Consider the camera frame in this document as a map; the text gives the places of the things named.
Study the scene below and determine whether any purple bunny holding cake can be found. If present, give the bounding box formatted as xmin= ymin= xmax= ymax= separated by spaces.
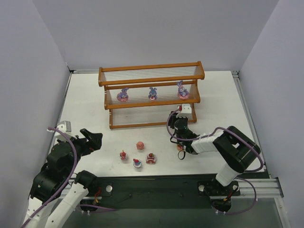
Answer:
xmin=148 ymin=87 xmax=157 ymax=101

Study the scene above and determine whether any strawberry bear tart toy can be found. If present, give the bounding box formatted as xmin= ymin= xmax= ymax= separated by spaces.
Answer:
xmin=177 ymin=145 xmax=184 ymax=152

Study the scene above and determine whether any purple bunny sitting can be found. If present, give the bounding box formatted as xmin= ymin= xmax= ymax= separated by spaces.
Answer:
xmin=177 ymin=80 xmax=189 ymax=100

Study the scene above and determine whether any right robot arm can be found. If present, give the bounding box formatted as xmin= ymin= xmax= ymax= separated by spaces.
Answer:
xmin=167 ymin=117 xmax=263 ymax=187

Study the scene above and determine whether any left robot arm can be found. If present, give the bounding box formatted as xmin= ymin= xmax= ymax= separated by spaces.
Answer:
xmin=22 ymin=127 xmax=103 ymax=228

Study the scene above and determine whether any wooden three-tier shelf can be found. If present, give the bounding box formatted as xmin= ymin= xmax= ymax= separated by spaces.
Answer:
xmin=98 ymin=61 xmax=205 ymax=130

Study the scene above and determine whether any small red strawberry bear toy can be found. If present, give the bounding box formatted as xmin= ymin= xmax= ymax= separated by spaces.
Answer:
xmin=119 ymin=150 xmax=128 ymax=161

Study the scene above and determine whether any pink round bear toy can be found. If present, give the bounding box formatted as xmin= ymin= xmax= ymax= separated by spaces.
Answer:
xmin=136 ymin=141 xmax=144 ymax=150

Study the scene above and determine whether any blue red cupcake toy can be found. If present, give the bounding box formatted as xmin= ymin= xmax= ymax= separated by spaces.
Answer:
xmin=133 ymin=159 xmax=142 ymax=168

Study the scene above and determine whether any red bear on cake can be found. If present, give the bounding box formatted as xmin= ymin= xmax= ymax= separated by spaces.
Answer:
xmin=146 ymin=153 xmax=157 ymax=164

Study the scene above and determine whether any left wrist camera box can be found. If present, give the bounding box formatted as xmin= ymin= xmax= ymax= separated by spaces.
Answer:
xmin=47 ymin=121 xmax=72 ymax=141

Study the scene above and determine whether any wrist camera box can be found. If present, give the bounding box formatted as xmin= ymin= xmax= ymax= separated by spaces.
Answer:
xmin=176 ymin=104 xmax=192 ymax=119
xmin=47 ymin=121 xmax=72 ymax=141

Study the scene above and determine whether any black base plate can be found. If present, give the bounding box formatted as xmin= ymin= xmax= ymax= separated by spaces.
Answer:
xmin=80 ymin=174 xmax=240 ymax=210

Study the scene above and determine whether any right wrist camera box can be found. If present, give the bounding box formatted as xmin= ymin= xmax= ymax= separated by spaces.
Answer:
xmin=176 ymin=104 xmax=192 ymax=119

